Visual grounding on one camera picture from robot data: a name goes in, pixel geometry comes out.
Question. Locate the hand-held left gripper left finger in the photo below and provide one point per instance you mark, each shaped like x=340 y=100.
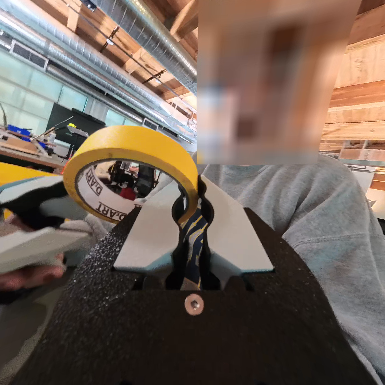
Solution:
x=150 y=240

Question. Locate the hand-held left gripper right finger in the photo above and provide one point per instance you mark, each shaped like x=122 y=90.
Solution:
x=240 y=240

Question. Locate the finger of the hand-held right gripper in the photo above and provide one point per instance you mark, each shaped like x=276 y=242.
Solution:
x=28 y=186
x=30 y=249

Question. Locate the yellow plastic bin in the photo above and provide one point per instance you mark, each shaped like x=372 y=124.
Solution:
x=18 y=174

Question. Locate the yellow tape roll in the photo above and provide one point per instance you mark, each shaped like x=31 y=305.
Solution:
x=135 y=141

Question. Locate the person's right hand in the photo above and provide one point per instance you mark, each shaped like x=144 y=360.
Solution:
x=30 y=276

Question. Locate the wooden-edged desk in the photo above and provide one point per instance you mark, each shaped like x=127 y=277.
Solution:
x=24 y=153

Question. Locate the blue plastic crate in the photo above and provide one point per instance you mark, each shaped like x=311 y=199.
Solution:
x=19 y=129

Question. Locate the grey printed sweatshirt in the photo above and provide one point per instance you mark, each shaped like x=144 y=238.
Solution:
x=315 y=225

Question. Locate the black wall screen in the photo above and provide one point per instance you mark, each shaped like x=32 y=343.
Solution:
x=75 y=120

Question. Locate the wall air vent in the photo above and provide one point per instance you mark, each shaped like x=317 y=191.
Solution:
x=28 y=55
x=150 y=123

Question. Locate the large silver air duct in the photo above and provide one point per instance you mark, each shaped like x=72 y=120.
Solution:
x=156 y=39

